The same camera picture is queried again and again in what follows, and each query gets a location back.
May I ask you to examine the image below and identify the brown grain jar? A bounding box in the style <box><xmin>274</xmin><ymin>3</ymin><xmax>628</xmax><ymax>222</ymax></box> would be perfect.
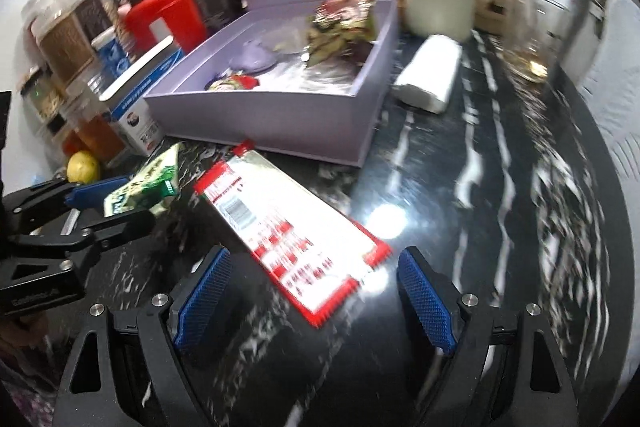
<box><xmin>30</xmin><ymin>2</ymin><xmax>96</xmax><ymax>86</ymax></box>

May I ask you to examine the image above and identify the small red candy packet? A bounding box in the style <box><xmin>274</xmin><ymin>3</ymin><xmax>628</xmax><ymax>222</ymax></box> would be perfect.
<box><xmin>205</xmin><ymin>74</ymin><xmax>259</xmax><ymax>92</ymax></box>

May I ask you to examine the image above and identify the nut jar black lid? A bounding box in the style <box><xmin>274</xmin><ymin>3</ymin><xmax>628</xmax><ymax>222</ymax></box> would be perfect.
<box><xmin>20</xmin><ymin>66</ymin><xmax>64</xmax><ymax>124</ymax></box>

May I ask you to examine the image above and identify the clear drinking glass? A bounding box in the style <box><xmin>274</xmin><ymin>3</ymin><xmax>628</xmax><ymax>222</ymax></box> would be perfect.
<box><xmin>502</xmin><ymin>0</ymin><xmax>572</xmax><ymax>83</ymax></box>

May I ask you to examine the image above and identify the clear bag of nuts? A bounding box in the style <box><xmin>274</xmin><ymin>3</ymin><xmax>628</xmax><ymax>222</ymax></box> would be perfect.
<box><xmin>262</xmin><ymin>26</ymin><xmax>310</xmax><ymax>63</ymax></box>

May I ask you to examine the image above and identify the blue white carton box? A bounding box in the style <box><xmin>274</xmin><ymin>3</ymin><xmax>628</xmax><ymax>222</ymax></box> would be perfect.
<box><xmin>99</xmin><ymin>36</ymin><xmax>184</xmax><ymax>157</ymax></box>

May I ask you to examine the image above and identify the dark seed jar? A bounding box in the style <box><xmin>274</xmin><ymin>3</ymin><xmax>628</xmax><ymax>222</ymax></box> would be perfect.
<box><xmin>68</xmin><ymin>0</ymin><xmax>120</xmax><ymax>41</ymax></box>

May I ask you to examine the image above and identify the white tissue pack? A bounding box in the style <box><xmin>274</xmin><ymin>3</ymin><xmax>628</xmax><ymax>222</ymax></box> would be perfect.
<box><xmin>392</xmin><ymin>35</ymin><xmax>462</xmax><ymax>114</ymax></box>

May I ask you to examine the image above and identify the red plastic container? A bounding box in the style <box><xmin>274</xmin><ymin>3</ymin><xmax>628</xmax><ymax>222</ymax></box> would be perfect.
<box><xmin>124</xmin><ymin>0</ymin><xmax>207</xmax><ymax>54</ymax></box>

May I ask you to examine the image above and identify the green snack packet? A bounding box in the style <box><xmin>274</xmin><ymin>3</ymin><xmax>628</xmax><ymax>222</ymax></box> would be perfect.
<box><xmin>103</xmin><ymin>143</ymin><xmax>181</xmax><ymax>217</ymax></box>

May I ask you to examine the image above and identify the yellow lemon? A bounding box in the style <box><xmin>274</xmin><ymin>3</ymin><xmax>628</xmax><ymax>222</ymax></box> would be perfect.
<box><xmin>66</xmin><ymin>150</ymin><xmax>101</xmax><ymax>184</ymax></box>

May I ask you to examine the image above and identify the near white leaf chair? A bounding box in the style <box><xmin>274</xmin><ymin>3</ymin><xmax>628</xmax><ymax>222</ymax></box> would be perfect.
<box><xmin>574</xmin><ymin>0</ymin><xmax>640</xmax><ymax>228</ymax></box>

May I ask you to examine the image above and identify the open lavender gift box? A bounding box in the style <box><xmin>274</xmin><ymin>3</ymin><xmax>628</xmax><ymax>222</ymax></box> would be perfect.
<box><xmin>145</xmin><ymin>0</ymin><xmax>398</xmax><ymax>166</ymax></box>

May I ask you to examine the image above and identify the red white snack packet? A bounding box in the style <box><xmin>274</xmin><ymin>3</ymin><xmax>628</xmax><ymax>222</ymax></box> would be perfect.
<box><xmin>194</xmin><ymin>142</ymin><xmax>392</xmax><ymax>327</ymax></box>

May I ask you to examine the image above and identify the amber honey jar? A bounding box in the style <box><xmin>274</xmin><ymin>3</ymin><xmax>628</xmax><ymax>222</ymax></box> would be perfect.
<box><xmin>63</xmin><ymin>83</ymin><xmax>125</xmax><ymax>165</ymax></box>

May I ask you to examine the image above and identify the multicolour snack bag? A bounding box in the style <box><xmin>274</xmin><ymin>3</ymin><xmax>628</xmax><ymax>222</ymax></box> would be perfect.
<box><xmin>306</xmin><ymin>0</ymin><xmax>378</xmax><ymax>67</ymax></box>

